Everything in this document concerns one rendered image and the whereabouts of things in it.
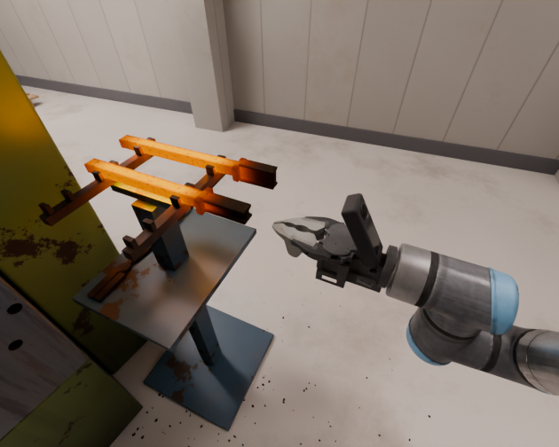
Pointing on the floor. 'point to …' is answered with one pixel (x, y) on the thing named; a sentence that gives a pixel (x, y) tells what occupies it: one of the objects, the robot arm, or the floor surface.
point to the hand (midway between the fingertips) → (279, 223)
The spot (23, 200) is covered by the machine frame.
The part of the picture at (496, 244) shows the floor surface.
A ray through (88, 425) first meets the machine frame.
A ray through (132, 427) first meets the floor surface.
